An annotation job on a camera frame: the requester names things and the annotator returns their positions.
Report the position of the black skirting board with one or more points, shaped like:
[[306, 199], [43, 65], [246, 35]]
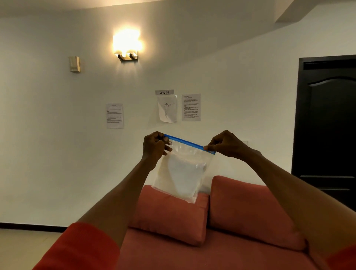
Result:
[[27, 226]]

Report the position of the paper sheet with figure drawing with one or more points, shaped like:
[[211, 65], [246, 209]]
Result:
[[167, 110]]

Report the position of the large red sofa cushion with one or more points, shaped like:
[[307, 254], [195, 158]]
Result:
[[250, 211]]

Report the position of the grey label sign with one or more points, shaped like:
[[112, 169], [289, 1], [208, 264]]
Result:
[[164, 92]]

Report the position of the person's right forearm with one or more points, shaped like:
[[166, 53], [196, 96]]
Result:
[[300, 200]]

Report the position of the red fabric sofa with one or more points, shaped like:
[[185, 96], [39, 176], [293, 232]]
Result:
[[194, 256]]

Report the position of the black wooden door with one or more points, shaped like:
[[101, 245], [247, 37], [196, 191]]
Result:
[[325, 125]]

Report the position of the person's right hand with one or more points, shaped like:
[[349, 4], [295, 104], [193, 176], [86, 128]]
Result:
[[230, 144]]

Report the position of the glowing wall lamp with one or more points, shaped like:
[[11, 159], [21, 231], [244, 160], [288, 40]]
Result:
[[126, 41]]

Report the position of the person's left hand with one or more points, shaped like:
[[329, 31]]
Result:
[[154, 147]]

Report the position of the beige wall box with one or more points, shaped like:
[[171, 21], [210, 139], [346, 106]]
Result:
[[74, 64]]

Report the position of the clear zip bag blue seal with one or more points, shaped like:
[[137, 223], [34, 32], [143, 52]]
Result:
[[189, 151]]

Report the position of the small red sofa cushion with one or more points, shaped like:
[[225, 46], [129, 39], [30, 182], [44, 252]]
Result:
[[172, 219]]

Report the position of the short printed text paper sheet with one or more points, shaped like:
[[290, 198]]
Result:
[[114, 116]]

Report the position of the red sweater sleeve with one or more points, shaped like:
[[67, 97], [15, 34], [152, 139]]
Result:
[[80, 247], [343, 260]]

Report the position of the person's left forearm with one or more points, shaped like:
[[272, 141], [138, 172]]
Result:
[[122, 203]]

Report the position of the tall printed text paper sheet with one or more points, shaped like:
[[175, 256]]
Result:
[[191, 107]]

